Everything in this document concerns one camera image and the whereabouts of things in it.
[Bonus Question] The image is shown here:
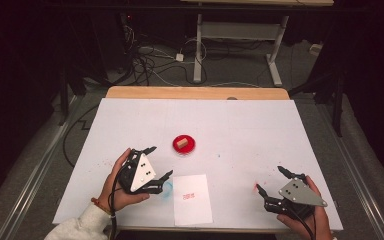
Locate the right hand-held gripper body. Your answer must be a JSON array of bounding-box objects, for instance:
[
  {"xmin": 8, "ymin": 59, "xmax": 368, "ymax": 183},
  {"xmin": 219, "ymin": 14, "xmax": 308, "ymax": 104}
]
[{"xmin": 264, "ymin": 173, "xmax": 328, "ymax": 220}]

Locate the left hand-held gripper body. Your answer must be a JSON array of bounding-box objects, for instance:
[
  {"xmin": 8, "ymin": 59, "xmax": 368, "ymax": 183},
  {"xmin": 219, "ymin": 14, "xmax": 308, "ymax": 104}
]
[{"xmin": 117, "ymin": 148, "xmax": 158, "ymax": 195}]

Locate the round red ink pad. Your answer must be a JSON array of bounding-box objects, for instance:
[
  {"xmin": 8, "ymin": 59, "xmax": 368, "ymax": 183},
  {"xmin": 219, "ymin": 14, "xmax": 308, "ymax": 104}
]
[{"xmin": 172, "ymin": 134, "xmax": 197, "ymax": 155}]

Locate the person's left hand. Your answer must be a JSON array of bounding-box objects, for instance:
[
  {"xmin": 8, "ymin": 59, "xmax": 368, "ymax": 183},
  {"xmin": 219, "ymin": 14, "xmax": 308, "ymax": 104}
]
[{"xmin": 99, "ymin": 148, "xmax": 151, "ymax": 212}]

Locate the person's right hand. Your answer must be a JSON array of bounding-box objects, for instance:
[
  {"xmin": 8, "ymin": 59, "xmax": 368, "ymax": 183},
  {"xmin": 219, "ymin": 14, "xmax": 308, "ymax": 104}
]
[{"xmin": 276, "ymin": 175, "xmax": 334, "ymax": 240}]

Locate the white paper sheet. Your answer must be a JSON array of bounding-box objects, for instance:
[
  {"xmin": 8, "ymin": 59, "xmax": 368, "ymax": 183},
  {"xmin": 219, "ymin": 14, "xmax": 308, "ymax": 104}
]
[{"xmin": 172, "ymin": 173, "xmax": 214, "ymax": 227}]

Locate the wooden table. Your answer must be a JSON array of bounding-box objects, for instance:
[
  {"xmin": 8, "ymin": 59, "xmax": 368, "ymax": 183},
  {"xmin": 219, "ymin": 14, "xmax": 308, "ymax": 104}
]
[{"xmin": 105, "ymin": 85, "xmax": 291, "ymax": 234}]

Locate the white board table cover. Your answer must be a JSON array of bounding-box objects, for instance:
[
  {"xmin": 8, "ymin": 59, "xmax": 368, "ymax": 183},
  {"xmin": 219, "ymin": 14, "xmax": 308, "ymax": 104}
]
[{"xmin": 52, "ymin": 97, "xmax": 344, "ymax": 232}]

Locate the black metal stand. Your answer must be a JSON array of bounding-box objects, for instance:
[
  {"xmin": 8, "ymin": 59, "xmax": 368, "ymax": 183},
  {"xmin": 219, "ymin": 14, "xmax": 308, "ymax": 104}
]
[
  {"xmin": 289, "ymin": 64, "xmax": 345, "ymax": 138},
  {"xmin": 57, "ymin": 64, "xmax": 89, "ymax": 127}
]

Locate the small white box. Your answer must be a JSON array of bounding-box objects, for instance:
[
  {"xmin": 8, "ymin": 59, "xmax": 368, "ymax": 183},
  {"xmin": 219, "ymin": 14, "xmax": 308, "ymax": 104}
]
[{"xmin": 309, "ymin": 43, "xmax": 324, "ymax": 57}]

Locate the desk with white legs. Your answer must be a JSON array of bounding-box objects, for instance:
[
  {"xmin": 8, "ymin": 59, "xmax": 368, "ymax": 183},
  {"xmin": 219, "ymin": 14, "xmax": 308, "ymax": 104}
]
[{"xmin": 179, "ymin": 0, "xmax": 335, "ymax": 88}]

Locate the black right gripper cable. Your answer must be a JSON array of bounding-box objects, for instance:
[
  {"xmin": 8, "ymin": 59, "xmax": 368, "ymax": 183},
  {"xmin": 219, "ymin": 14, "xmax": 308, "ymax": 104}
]
[{"xmin": 288, "ymin": 206, "xmax": 317, "ymax": 240}]

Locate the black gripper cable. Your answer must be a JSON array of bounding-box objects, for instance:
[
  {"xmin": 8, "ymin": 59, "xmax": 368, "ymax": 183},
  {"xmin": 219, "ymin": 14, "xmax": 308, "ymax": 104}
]
[
  {"xmin": 288, "ymin": 206, "xmax": 317, "ymax": 240},
  {"xmin": 109, "ymin": 163, "xmax": 132, "ymax": 240}
]

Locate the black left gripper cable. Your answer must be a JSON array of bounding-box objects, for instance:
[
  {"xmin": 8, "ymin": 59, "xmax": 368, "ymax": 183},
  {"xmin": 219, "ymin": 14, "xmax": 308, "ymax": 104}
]
[{"xmin": 109, "ymin": 163, "xmax": 132, "ymax": 240}]

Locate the orange bracelet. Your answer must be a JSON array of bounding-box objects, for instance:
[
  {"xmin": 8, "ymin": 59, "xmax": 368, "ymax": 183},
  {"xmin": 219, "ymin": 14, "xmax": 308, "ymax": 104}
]
[{"xmin": 90, "ymin": 197, "xmax": 114, "ymax": 216}]

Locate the aluminium floor rail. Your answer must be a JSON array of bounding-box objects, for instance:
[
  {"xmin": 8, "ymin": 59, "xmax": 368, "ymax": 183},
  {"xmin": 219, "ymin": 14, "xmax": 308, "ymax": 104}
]
[
  {"xmin": 0, "ymin": 94, "xmax": 83, "ymax": 240},
  {"xmin": 314, "ymin": 101, "xmax": 384, "ymax": 240}
]

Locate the black floor cable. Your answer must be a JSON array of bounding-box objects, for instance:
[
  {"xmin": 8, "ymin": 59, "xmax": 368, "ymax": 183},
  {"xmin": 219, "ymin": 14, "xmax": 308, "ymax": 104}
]
[{"xmin": 62, "ymin": 104, "xmax": 100, "ymax": 168}]

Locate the tangle of floor cables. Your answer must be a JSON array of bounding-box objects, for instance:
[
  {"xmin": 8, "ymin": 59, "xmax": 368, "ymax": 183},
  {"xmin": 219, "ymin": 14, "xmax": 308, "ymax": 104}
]
[{"xmin": 121, "ymin": 13, "xmax": 211, "ymax": 88}]

